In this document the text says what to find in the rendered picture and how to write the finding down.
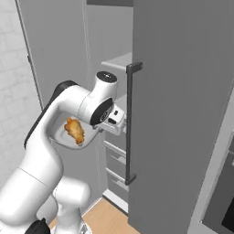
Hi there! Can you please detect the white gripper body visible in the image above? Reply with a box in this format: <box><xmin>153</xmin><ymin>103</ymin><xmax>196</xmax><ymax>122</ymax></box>
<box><xmin>97</xmin><ymin>120</ymin><xmax>128</xmax><ymax>136</ymax></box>

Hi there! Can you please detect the grey freezer drawer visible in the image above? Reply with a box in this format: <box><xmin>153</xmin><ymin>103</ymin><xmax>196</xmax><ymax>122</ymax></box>
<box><xmin>103</xmin><ymin>140</ymin><xmax>128</xmax><ymax>166</ymax></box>
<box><xmin>104</xmin><ymin>165</ymin><xmax>130</xmax><ymax>193</ymax></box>

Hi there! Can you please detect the golden chicken drumstick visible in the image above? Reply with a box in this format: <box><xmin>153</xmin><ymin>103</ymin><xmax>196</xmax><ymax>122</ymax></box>
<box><xmin>62</xmin><ymin>117</ymin><xmax>87</xmax><ymax>145</ymax></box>

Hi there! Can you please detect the pale grey meat container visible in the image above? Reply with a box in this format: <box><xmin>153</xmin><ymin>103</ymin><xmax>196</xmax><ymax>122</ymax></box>
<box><xmin>48</xmin><ymin>111</ymin><xmax>101</xmax><ymax>151</ymax></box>

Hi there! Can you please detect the grey freezer rack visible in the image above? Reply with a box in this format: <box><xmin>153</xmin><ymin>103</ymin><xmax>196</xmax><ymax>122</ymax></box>
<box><xmin>101</xmin><ymin>51</ymin><xmax>133</xmax><ymax>73</ymax></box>

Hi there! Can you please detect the wide grey fridge door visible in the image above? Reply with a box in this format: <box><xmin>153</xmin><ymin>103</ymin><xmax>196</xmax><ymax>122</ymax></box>
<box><xmin>127</xmin><ymin>0</ymin><xmax>234</xmax><ymax>234</ymax></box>

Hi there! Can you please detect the grey fridge body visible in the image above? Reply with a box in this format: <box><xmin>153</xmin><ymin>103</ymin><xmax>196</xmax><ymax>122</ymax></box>
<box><xmin>82</xmin><ymin>0</ymin><xmax>135</xmax><ymax>215</ymax></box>

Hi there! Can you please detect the narrow grey fridge door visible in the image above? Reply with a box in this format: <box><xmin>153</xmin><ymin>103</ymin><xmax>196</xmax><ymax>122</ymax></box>
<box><xmin>15</xmin><ymin>0</ymin><xmax>108</xmax><ymax>196</ymax></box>

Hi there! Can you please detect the grey oven with dark window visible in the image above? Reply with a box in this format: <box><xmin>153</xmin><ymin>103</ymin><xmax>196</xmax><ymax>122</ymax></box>
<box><xmin>186</xmin><ymin>88</ymin><xmax>234</xmax><ymax>234</ymax></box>

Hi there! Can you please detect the dark fridge door handle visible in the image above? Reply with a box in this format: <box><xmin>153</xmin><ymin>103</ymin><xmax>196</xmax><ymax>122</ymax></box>
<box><xmin>124</xmin><ymin>60</ymin><xmax>144</xmax><ymax>186</ymax></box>

